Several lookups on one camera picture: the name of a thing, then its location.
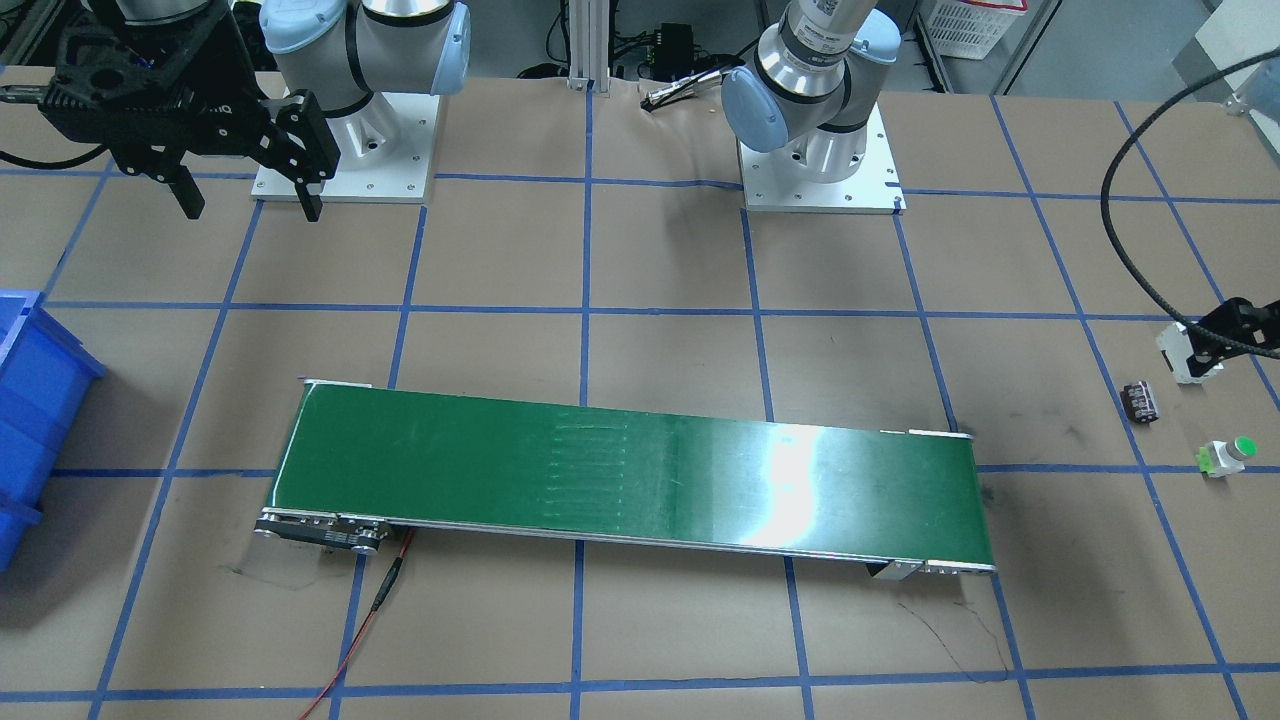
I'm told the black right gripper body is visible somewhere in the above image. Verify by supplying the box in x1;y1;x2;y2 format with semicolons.
38;1;271;178

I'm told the black electronics box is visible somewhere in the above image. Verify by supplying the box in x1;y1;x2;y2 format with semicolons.
648;22;696;81

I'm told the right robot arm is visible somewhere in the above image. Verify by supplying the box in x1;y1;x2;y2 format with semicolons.
3;1;471;222

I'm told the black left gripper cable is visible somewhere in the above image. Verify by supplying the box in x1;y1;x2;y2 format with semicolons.
1100;50;1280;346

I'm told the red black power cable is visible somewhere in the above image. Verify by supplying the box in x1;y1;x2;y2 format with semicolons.
297;528;417;720

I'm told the aluminium frame post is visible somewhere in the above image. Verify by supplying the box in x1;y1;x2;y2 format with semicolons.
567;0;613;94

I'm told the white circuit breaker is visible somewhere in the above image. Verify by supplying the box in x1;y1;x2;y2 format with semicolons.
1156;322;1225;386

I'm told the white plastic basket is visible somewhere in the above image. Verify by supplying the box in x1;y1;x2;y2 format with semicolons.
923;1;1028;61

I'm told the green conveyor belt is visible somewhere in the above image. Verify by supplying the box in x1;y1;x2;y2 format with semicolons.
253;380;997;580

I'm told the blue plastic bin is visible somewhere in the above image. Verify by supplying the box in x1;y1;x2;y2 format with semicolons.
1;290;105;569

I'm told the green push button switch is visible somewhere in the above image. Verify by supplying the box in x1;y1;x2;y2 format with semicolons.
1196;436;1258;479

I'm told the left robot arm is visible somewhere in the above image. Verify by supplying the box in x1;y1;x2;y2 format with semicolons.
721;1;1277;365

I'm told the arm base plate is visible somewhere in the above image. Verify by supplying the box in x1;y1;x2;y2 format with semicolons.
739;105;908;215
251;92;442;205

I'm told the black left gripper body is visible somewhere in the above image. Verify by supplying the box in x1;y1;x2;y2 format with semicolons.
1204;297;1279;356

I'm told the black cylindrical capacitor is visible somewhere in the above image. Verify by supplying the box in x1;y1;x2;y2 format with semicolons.
1119;380;1161;427

